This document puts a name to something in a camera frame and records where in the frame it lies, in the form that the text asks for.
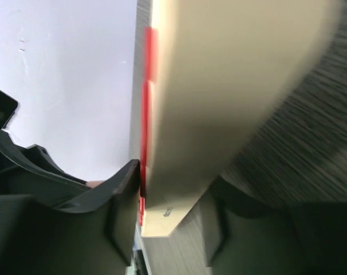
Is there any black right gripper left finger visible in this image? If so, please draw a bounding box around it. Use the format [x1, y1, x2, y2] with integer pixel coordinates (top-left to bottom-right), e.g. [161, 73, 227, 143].
[0, 160, 140, 274]

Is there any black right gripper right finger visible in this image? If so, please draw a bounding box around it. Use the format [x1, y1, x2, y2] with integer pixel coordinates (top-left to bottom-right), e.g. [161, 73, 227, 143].
[200, 178, 347, 274]

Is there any beige red power strip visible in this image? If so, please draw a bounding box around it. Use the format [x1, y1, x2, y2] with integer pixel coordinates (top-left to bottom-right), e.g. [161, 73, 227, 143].
[141, 1, 342, 237]

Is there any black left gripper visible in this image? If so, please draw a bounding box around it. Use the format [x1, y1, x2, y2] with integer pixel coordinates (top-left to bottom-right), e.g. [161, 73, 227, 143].
[0, 90, 89, 198]

